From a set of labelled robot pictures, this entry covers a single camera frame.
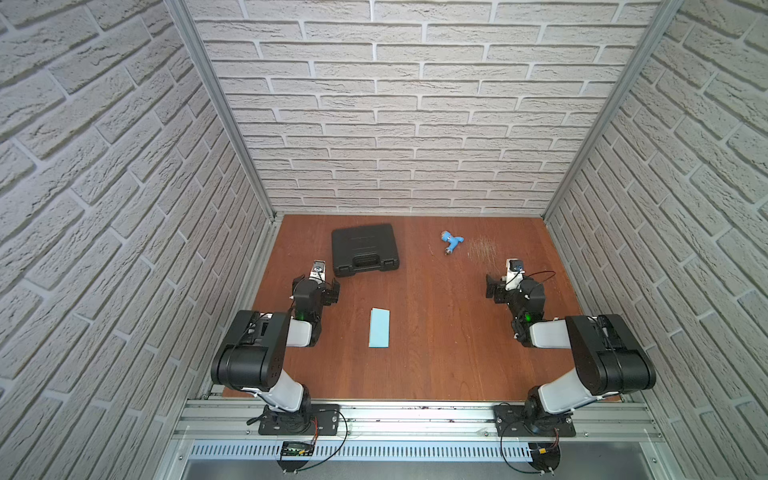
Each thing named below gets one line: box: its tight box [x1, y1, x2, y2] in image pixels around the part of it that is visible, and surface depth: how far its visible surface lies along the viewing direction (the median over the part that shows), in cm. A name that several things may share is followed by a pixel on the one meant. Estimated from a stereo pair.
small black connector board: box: [528, 442, 561, 476], surface depth 72 cm
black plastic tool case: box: [332, 224, 399, 277], surface depth 103 cm
